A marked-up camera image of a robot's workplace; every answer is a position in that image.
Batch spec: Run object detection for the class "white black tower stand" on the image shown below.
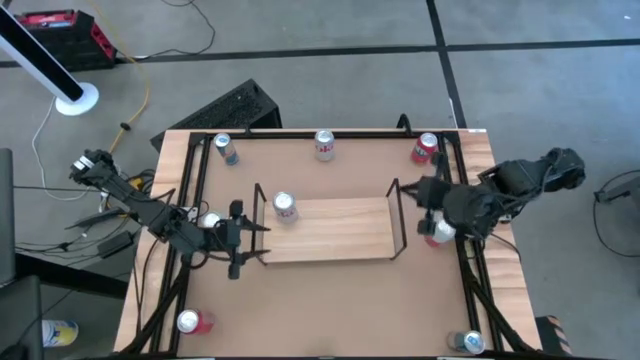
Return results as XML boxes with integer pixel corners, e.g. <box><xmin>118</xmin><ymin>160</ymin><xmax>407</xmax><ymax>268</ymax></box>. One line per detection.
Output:
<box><xmin>0</xmin><ymin>4</ymin><xmax>100</xmax><ymax>117</ymax></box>

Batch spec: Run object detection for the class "black aluminium table frame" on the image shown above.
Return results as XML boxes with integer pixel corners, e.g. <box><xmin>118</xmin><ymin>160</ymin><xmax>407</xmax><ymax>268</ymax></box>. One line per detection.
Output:
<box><xmin>119</xmin><ymin>128</ymin><xmax>536</xmax><ymax>357</ymax></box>

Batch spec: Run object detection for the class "black floor cable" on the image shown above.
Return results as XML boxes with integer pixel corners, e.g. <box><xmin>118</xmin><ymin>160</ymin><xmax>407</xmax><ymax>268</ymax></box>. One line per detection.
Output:
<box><xmin>130</xmin><ymin>0</ymin><xmax>217</xmax><ymax>61</ymax></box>

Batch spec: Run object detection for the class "flat black power strip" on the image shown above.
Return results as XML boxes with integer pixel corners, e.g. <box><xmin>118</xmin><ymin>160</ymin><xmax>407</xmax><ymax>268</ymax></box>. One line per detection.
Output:
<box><xmin>64</xmin><ymin>207</ymin><xmax>129</xmax><ymax>231</ymax></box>

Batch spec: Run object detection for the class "silver Diet Coke can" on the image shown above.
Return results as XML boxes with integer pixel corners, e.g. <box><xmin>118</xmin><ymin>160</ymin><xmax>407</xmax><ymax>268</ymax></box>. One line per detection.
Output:
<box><xmin>313</xmin><ymin>128</ymin><xmax>336</xmax><ymax>163</ymax></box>
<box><xmin>272</xmin><ymin>191</ymin><xmax>300</xmax><ymax>225</ymax></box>

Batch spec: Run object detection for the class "wooden shelf black wire frame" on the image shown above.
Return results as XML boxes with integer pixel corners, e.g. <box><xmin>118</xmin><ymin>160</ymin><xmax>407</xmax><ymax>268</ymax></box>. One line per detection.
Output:
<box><xmin>252</xmin><ymin>177</ymin><xmax>409</xmax><ymax>266</ymax></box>

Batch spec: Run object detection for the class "teal silver energy drink can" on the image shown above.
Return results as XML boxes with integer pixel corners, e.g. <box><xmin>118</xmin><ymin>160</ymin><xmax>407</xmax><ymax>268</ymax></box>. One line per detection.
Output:
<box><xmin>446</xmin><ymin>329</ymin><xmax>486</xmax><ymax>356</ymax></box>

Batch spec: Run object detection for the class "yellow cable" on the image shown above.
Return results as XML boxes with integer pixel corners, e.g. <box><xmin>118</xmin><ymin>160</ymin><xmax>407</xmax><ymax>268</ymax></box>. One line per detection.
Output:
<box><xmin>87</xmin><ymin>0</ymin><xmax>151</xmax><ymax>154</ymax></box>

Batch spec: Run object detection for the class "red black toolbox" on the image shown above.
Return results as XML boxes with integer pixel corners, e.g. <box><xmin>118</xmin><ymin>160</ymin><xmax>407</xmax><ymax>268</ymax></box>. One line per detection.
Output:
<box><xmin>13</xmin><ymin>8</ymin><xmax>119</xmax><ymax>72</ymax></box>

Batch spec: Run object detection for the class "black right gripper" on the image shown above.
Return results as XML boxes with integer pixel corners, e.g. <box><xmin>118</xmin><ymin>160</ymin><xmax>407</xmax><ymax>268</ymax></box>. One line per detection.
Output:
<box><xmin>399</xmin><ymin>152</ymin><xmax>454</xmax><ymax>236</ymax></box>

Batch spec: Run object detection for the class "black power adapter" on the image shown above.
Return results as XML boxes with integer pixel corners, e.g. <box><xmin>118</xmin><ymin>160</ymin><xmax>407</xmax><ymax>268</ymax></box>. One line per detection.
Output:
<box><xmin>97</xmin><ymin>230</ymin><xmax>135</xmax><ymax>259</ymax></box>

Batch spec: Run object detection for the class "red Fanta can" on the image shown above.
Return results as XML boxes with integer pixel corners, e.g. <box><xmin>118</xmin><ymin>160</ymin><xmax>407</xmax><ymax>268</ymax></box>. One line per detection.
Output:
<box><xmin>410</xmin><ymin>131</ymin><xmax>440</xmax><ymax>165</ymax></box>
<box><xmin>176</xmin><ymin>308</ymin><xmax>216</xmax><ymax>335</ymax></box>

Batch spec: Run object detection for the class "white cable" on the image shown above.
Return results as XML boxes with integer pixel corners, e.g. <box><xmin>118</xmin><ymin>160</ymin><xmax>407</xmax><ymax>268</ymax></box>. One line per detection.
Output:
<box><xmin>31</xmin><ymin>97</ymin><xmax>109</xmax><ymax>202</ymax></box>

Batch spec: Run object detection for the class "hazard-striped black block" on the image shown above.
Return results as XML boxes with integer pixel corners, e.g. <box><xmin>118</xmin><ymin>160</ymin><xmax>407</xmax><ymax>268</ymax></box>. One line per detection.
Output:
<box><xmin>534</xmin><ymin>313</ymin><xmax>574</xmax><ymax>357</ymax></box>

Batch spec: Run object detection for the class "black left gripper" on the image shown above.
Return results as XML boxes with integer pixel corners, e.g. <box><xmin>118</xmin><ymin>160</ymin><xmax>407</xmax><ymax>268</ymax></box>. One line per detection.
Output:
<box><xmin>214</xmin><ymin>199</ymin><xmax>272</xmax><ymax>280</ymax></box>

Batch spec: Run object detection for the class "blue silver energy drink can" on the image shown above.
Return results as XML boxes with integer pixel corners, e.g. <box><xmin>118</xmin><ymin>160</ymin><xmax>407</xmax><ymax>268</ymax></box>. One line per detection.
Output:
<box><xmin>213</xmin><ymin>132</ymin><xmax>240</xmax><ymax>166</ymax></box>

